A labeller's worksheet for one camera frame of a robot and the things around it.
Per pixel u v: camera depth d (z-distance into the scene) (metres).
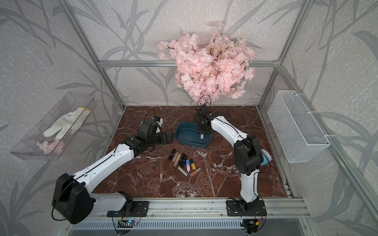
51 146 0.60
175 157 0.92
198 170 0.86
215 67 0.68
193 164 0.88
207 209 0.75
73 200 0.39
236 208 0.73
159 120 0.75
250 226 0.70
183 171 0.85
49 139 0.62
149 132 0.63
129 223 0.70
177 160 0.89
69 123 0.68
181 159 0.90
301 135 0.60
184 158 0.91
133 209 0.72
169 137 0.74
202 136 0.90
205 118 0.68
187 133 1.05
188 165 0.87
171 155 0.91
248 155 0.50
